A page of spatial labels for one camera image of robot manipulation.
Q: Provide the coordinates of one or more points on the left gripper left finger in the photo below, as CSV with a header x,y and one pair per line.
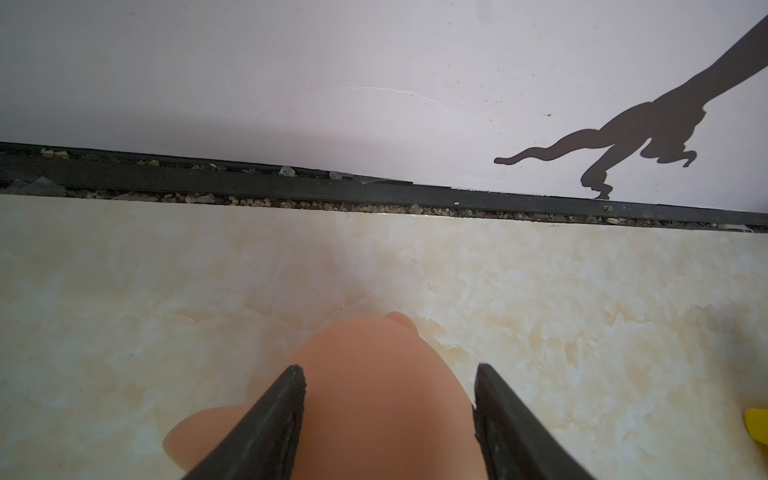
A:
x,y
263,444

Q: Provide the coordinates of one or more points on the peach piggy bank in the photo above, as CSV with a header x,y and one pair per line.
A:
x,y
382,404

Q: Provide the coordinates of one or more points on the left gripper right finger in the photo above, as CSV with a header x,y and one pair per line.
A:
x,y
513,442

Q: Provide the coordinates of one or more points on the yellow piggy bank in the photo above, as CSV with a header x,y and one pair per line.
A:
x,y
756,423

